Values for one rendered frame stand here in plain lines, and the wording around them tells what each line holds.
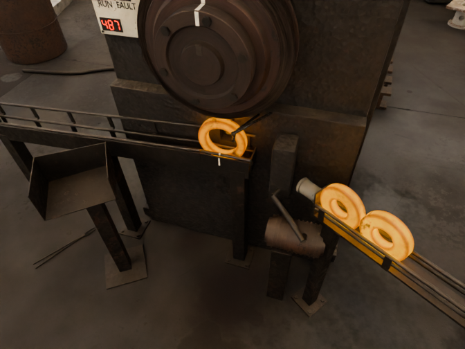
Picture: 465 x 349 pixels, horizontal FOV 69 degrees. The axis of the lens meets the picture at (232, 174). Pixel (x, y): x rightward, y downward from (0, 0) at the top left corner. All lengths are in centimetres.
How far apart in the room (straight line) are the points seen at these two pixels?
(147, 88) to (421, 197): 168
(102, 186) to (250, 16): 84
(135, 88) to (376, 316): 143
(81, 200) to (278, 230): 74
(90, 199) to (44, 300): 72
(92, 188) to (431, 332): 156
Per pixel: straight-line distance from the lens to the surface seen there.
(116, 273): 186
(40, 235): 219
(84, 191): 141
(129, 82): 143
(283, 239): 127
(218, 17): 89
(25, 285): 204
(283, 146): 116
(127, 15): 128
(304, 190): 119
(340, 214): 116
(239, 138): 121
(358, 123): 119
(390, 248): 109
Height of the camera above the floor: 156
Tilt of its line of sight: 46 degrees down
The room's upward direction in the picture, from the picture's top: 2 degrees counter-clockwise
